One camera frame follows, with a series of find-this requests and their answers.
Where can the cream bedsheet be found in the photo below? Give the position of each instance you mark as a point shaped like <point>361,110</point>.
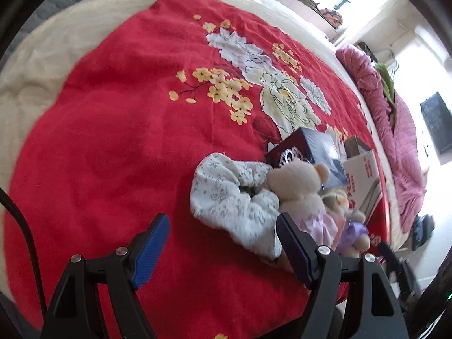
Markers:
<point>46,60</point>

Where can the small bear in purple dress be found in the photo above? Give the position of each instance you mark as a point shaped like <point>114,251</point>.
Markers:
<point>355,233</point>

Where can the white floral cloth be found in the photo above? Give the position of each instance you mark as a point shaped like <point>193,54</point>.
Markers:
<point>226,197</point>

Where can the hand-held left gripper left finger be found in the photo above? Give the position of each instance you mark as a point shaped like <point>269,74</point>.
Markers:
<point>152,250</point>

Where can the black wall panel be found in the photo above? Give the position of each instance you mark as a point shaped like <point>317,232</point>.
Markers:
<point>436,123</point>

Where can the dark glossy box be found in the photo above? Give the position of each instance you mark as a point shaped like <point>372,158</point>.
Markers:
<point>317,144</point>

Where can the white cardboard box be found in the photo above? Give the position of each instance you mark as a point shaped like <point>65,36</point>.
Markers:
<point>363,169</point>

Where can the cream teddy bear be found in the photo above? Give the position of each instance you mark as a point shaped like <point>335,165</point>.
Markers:
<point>296,183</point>

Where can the orange patterned cloth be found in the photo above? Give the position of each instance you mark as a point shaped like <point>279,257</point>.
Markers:
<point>332,17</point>

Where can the green cloth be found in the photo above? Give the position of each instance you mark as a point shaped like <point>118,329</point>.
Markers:
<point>386,81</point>

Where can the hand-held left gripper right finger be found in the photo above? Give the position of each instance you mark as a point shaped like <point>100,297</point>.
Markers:
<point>295,250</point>

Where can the dark blue cloth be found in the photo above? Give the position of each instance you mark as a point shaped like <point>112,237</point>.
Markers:
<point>423,233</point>

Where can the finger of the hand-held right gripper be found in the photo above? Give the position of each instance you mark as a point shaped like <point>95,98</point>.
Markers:
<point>388,254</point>

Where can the red floral blanket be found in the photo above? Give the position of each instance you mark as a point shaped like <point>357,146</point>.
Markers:
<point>106,148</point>

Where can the pink quilt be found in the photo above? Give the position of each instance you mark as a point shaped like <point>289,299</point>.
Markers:
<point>399,137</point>

